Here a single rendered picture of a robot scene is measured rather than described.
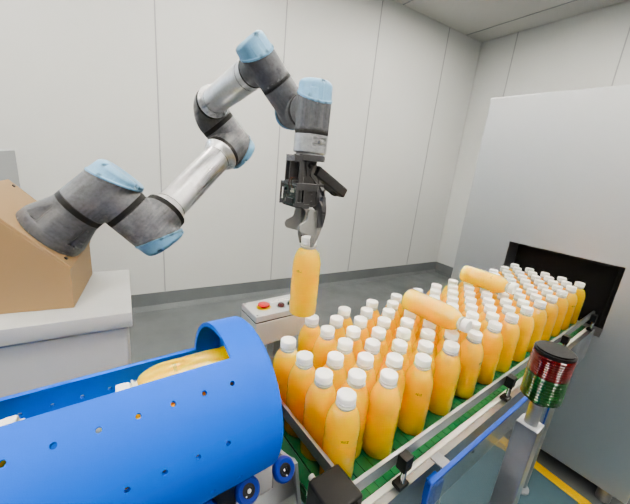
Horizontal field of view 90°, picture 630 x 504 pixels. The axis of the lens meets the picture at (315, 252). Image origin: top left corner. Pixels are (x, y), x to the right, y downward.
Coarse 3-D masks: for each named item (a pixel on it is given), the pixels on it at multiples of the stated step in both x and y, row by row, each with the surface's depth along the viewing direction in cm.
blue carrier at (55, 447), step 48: (240, 336) 55; (96, 384) 58; (144, 384) 43; (192, 384) 46; (240, 384) 49; (0, 432) 35; (48, 432) 36; (144, 432) 40; (192, 432) 43; (240, 432) 47; (0, 480) 33; (48, 480) 34; (96, 480) 36; (144, 480) 39; (192, 480) 43; (240, 480) 50
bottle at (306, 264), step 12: (300, 252) 77; (312, 252) 77; (300, 264) 76; (312, 264) 76; (300, 276) 77; (312, 276) 77; (300, 288) 78; (312, 288) 78; (300, 300) 79; (312, 300) 80; (300, 312) 80; (312, 312) 81
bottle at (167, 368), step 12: (216, 348) 57; (168, 360) 53; (180, 360) 53; (192, 360) 53; (204, 360) 54; (216, 360) 55; (144, 372) 50; (156, 372) 50; (168, 372) 50; (180, 372) 51; (132, 384) 48
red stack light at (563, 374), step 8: (536, 352) 56; (528, 360) 58; (536, 360) 55; (544, 360) 54; (552, 360) 53; (536, 368) 55; (544, 368) 54; (552, 368) 53; (560, 368) 53; (568, 368) 53; (544, 376) 54; (552, 376) 53; (560, 376) 53; (568, 376) 53
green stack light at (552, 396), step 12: (528, 372) 57; (528, 384) 57; (540, 384) 55; (552, 384) 54; (564, 384) 54; (528, 396) 57; (540, 396) 55; (552, 396) 54; (564, 396) 55; (552, 408) 55
